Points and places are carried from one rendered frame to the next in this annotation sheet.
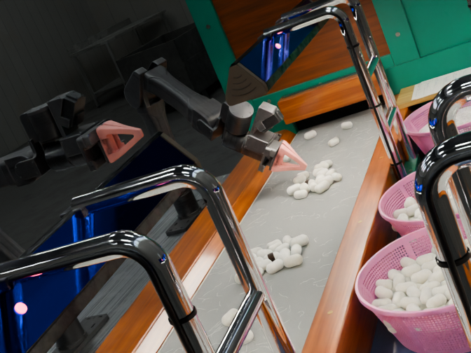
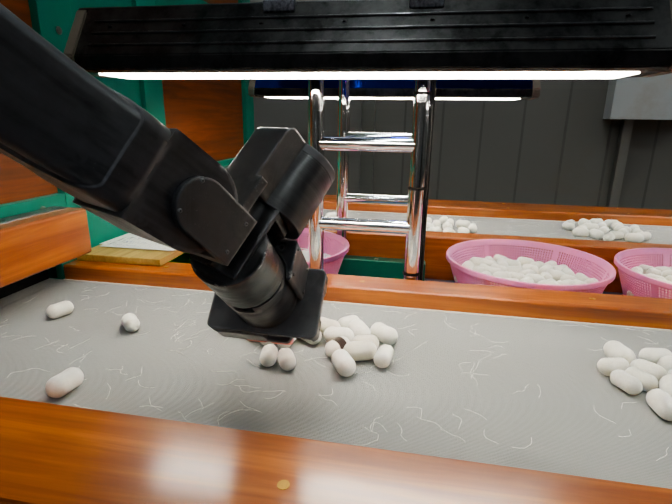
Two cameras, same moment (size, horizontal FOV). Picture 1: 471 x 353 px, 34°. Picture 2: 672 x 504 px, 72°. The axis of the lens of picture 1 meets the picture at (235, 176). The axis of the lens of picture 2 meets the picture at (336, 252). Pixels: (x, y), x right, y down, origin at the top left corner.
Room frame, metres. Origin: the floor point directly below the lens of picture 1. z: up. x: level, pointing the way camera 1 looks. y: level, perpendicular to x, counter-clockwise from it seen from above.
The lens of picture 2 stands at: (1.79, 0.30, 1.00)
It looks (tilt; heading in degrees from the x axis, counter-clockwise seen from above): 16 degrees down; 255
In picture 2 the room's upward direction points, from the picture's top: 1 degrees clockwise
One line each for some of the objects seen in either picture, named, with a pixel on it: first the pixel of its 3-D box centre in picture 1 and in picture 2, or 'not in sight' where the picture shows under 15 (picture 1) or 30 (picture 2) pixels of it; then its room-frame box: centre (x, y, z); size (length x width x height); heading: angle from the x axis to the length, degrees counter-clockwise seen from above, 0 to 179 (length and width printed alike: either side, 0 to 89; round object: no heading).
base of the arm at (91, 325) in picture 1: (66, 330); not in sight; (1.54, 0.46, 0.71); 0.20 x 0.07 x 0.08; 150
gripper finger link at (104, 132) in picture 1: (124, 136); not in sight; (1.37, 0.15, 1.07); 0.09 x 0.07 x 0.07; 60
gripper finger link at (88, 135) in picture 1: (117, 141); not in sight; (1.35, 0.17, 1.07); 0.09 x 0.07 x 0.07; 60
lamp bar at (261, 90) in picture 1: (281, 40); (347, 38); (1.65, -0.20, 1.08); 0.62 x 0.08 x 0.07; 155
